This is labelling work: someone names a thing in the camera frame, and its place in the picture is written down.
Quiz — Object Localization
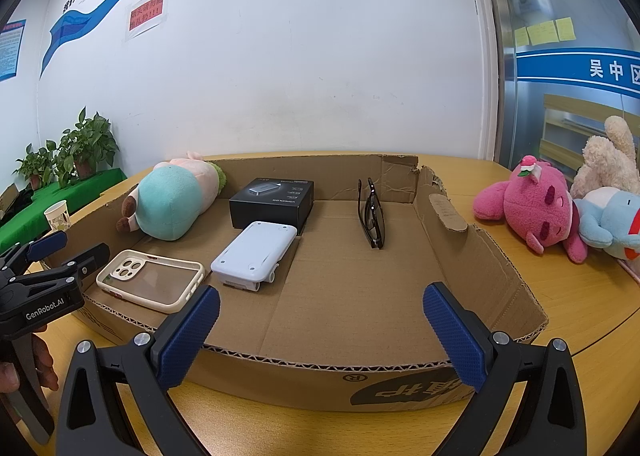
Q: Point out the patterned paper cup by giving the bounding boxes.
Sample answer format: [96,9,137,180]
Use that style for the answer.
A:
[44,201,72,236]

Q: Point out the blue wave wall decal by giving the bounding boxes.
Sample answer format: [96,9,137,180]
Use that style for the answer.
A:
[39,0,381,82]

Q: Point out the light blue plush toy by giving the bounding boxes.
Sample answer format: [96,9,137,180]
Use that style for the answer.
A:
[572,186,640,262]

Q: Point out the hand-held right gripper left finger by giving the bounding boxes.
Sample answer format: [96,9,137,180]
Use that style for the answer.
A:
[56,285,222,456]

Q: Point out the blue framed wall poster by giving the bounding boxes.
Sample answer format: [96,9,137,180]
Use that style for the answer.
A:
[0,18,27,83]

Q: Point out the black product box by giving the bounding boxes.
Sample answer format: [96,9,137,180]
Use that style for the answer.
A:
[229,178,315,236]

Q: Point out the black object on green table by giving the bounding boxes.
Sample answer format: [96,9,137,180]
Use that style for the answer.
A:
[5,188,37,223]

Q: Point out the cream clear phone case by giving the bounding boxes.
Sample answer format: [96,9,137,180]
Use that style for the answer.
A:
[96,249,207,313]

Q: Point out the small cardboard carton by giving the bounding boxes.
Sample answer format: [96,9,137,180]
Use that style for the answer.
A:
[0,183,20,217]

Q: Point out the large potted green plant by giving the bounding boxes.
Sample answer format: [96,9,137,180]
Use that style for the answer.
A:
[55,107,120,187]

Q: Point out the green covered side table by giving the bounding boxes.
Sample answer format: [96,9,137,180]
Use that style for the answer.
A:
[0,167,128,252]

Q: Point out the black glasses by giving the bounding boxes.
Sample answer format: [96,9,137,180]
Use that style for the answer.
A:
[357,178,386,250]

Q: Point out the brown cardboard box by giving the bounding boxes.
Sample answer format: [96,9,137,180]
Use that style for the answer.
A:
[40,152,550,413]

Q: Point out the red paper wall sign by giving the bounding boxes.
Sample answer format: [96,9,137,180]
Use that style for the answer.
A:
[123,0,168,42]

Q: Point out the cream plush toy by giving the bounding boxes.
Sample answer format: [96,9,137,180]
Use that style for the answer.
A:
[570,116,639,199]

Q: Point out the blue banner on glass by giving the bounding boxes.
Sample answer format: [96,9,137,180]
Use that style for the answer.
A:
[516,48,640,98]

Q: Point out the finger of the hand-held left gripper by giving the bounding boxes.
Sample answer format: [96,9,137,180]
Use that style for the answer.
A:
[10,242,111,287]
[0,230,69,272]

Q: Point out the small potted green plant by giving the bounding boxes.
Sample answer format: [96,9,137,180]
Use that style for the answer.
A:
[14,141,58,192]

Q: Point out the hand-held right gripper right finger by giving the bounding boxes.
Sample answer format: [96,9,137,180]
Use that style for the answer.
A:
[422,282,588,456]

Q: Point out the teal and pink plush pig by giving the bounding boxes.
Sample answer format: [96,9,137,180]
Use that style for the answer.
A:
[116,152,228,242]

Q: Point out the white plastic device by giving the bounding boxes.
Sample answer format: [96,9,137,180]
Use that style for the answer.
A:
[210,221,298,293]

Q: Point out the pink plush toy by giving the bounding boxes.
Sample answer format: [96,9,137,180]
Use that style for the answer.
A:
[472,154,588,264]

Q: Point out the person's left hand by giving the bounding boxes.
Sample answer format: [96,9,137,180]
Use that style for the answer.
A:
[0,330,59,395]

